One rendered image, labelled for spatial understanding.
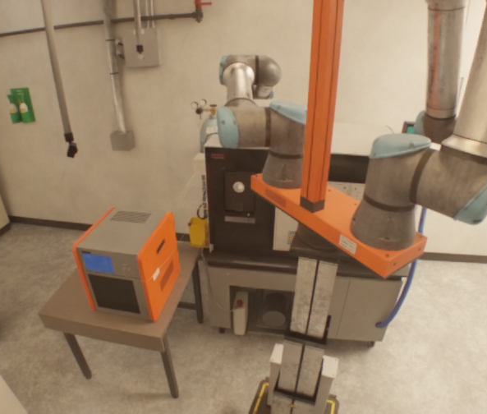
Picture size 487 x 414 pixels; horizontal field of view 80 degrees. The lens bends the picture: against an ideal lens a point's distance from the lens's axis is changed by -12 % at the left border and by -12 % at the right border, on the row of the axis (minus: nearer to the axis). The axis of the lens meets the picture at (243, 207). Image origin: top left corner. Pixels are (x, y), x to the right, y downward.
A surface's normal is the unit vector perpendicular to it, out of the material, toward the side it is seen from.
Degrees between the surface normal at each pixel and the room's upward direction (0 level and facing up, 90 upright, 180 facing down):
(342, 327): 90
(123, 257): 90
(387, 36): 90
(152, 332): 0
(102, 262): 90
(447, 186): 77
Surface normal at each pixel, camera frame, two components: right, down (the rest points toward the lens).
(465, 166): -0.70, 0.17
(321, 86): -0.85, 0.25
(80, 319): 0.00, -0.88
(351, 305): -0.15, 0.47
